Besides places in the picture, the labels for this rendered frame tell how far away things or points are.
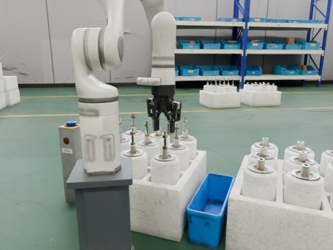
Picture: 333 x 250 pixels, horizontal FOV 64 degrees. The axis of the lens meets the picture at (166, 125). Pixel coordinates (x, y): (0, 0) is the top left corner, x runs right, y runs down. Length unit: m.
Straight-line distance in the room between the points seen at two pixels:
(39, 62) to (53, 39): 0.57
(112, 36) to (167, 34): 0.24
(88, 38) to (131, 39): 5.56
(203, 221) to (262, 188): 0.20
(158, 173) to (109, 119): 0.32
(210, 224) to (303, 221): 0.25
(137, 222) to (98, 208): 0.30
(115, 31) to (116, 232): 0.47
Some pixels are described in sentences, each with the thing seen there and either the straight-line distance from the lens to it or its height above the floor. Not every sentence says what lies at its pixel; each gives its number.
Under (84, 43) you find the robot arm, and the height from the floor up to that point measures 0.59.
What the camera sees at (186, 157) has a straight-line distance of 0.98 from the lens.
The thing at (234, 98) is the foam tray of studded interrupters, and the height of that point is 0.11.
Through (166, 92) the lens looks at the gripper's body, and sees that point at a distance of 0.80.
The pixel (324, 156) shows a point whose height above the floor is 0.24.
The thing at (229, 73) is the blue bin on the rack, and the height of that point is 0.30.
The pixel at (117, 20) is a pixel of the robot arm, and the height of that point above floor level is 0.65.
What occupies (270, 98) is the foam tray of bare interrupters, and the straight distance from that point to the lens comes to 3.65.
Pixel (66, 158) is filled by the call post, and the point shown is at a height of 0.19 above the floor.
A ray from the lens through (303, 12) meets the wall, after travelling 7.46.
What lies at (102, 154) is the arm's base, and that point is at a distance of 0.63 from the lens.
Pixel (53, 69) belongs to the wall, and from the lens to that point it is 6.35.
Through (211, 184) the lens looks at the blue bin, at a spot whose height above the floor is 0.07.
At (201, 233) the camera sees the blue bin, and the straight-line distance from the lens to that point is 0.89.
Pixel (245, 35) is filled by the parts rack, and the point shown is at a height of 1.05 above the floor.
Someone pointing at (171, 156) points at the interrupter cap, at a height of 0.25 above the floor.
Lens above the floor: 0.56
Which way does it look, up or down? 14 degrees down
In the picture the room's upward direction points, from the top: straight up
